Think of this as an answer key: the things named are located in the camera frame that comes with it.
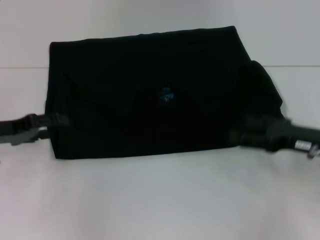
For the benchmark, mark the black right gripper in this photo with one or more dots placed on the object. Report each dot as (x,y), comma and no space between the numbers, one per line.
(292,135)

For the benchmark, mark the black shirt with FREE print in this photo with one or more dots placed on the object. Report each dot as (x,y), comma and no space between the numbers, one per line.
(150,100)

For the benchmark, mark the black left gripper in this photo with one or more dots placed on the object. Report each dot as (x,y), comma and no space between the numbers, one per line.
(17,130)

